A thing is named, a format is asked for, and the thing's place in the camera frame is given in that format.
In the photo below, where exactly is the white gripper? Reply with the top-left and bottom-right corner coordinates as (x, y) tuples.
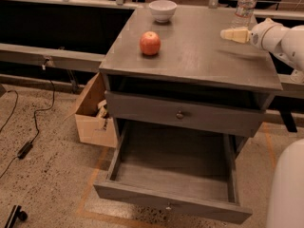
(220, 18), (283, 51)

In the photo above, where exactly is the clear plastic water bottle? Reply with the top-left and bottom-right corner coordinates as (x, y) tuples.
(232, 0), (257, 29)

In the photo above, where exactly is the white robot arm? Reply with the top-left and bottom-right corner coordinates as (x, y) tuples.
(220, 18), (304, 228)

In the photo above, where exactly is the grey wooden drawer cabinet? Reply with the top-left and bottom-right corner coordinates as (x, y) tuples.
(100, 6), (282, 152)

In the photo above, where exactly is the closed grey top drawer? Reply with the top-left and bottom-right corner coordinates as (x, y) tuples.
(105, 91), (264, 137)

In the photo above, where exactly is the open grey middle drawer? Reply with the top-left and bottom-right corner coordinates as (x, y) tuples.
(94, 122), (252, 224)

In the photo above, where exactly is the white ceramic bowl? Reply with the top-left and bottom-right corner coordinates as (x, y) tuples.
(149, 0), (177, 23)

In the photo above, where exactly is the red apple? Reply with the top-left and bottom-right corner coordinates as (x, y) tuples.
(140, 31), (161, 56)

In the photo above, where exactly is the cardboard box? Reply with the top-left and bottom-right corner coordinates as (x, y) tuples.
(66, 73), (118, 148)

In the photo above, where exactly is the black caster wheel base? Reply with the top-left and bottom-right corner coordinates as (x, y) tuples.
(5, 205), (28, 228)

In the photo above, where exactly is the grey metal rail beam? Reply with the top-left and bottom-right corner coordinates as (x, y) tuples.
(0, 43), (105, 73)

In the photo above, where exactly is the black power adapter cable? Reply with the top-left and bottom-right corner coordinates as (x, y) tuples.
(0, 57), (56, 180)

